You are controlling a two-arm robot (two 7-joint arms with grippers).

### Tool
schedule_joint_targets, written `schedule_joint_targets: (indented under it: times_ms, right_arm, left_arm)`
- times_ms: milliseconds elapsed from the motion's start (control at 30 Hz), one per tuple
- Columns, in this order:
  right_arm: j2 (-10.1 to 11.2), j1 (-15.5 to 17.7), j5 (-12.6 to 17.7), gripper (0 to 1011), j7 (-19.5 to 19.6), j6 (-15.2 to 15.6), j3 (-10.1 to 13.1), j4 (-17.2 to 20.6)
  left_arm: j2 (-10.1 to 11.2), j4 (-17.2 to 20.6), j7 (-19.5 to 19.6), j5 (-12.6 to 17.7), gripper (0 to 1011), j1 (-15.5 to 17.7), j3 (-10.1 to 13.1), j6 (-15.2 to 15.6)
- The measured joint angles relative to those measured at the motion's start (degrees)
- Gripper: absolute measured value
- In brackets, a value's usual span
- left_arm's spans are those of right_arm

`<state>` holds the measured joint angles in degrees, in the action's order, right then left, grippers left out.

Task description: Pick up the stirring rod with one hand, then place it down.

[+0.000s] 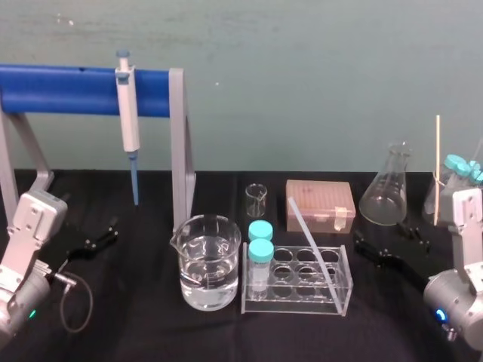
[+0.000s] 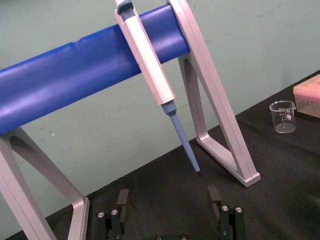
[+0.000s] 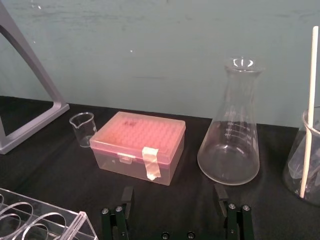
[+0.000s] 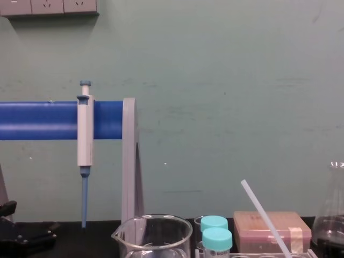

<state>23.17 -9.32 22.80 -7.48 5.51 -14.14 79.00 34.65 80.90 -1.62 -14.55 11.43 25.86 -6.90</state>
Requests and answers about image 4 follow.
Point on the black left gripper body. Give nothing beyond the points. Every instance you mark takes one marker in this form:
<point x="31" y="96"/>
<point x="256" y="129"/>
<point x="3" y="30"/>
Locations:
<point x="16" y="250"/>

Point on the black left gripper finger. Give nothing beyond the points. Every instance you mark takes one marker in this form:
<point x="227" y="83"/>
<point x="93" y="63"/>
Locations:
<point x="37" y="235"/>
<point x="9" y="208"/>

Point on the white glass stirring rod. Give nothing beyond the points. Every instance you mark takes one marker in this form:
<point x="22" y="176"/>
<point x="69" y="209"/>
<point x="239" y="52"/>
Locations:
<point x="262" y="212"/>

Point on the blue and grey pipette stand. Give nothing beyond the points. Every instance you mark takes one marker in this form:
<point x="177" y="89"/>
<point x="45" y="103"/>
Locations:
<point x="37" y="121"/>

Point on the white and blue pipette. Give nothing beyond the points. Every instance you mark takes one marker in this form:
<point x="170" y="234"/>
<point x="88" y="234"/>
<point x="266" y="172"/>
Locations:
<point x="85" y="134"/>

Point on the clear glass beaker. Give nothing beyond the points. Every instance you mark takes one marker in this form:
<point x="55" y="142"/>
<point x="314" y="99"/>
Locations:
<point x="150" y="239"/>

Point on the small uncapped clear vial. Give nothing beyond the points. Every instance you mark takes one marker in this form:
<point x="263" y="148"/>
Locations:
<point x="198" y="228"/>

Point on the teal capped clear vial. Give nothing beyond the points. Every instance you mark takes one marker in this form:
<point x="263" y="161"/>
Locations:
<point x="214" y="222"/>
<point x="217" y="239"/>

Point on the clear plastic vial rack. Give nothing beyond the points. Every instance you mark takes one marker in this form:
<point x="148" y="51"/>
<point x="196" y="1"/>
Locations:
<point x="242" y="255"/>

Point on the wooden and pink box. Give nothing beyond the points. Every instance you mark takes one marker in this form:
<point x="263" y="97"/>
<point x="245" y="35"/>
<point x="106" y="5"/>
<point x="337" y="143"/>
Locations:
<point x="250" y="236"/>

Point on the beige masking tape piece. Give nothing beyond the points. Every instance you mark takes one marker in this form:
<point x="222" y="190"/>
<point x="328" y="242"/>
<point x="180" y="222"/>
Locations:
<point x="295" y="239"/>

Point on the clear glass conical flask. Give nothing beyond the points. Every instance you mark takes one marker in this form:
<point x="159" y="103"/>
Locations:
<point x="332" y="212"/>

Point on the grey wall socket strip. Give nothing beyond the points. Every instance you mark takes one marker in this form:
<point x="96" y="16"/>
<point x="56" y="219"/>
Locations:
<point x="48" y="6"/>

